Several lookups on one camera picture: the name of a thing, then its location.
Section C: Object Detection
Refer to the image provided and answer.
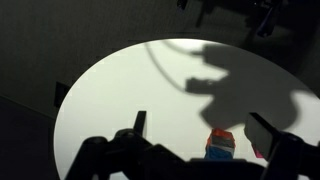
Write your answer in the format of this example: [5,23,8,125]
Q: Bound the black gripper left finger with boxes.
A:
[133,111,147,136]

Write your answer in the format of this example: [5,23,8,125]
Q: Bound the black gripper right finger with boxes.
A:
[244,113,281,160]

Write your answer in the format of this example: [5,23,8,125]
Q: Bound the blue block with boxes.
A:
[204,146,233,160]

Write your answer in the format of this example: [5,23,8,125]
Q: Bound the magenta block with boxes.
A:
[251,144,264,158]

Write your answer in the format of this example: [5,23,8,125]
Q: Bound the grey block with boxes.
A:
[210,136,235,148]

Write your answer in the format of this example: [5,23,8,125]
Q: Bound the orange block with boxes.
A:
[207,128,235,145]

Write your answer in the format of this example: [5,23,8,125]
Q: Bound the white round table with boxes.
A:
[54,39,320,177]

